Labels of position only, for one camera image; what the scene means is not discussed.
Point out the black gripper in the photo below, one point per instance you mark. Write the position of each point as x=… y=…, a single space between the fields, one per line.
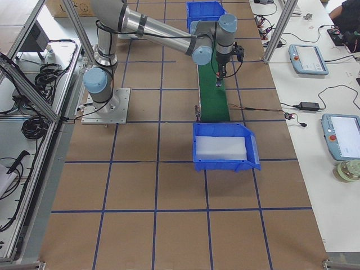
x=222 y=59

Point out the red push button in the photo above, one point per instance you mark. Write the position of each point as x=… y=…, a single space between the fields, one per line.
x=219 y=81

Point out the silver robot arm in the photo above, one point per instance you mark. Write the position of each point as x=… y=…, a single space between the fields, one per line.
x=206 y=41

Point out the green conveyor belt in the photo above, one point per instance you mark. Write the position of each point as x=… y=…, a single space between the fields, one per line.
x=213 y=105

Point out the blue bin with white foam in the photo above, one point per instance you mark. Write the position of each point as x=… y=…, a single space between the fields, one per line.
x=204 y=11

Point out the blue bin on right side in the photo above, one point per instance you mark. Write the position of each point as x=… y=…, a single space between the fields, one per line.
x=224 y=146

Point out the far teach pendant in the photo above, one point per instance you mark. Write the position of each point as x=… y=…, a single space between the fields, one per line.
x=307 y=60

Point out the teach pendant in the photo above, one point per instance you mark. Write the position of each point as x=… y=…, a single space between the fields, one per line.
x=341 y=133
x=307 y=60

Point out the black power adapter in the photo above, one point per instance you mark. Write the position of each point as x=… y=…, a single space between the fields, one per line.
x=308 y=106

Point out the near teach pendant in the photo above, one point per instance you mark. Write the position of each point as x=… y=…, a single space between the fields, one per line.
x=341 y=133

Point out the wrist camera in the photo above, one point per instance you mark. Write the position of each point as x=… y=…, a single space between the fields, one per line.
x=238 y=51

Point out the aluminium frame post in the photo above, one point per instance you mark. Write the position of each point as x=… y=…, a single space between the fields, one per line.
x=279 y=29

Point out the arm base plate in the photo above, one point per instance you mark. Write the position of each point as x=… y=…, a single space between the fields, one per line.
x=114 y=112

